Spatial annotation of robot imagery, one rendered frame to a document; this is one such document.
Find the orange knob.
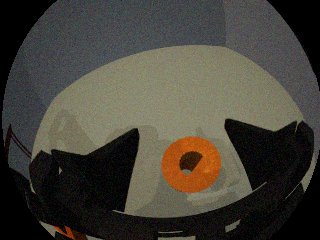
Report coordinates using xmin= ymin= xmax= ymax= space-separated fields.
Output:
xmin=161 ymin=136 xmax=221 ymax=193

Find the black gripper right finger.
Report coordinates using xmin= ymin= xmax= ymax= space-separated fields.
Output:
xmin=224 ymin=119 xmax=297 ymax=191

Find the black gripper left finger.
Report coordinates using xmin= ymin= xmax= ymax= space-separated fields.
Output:
xmin=51 ymin=128 xmax=139 ymax=212

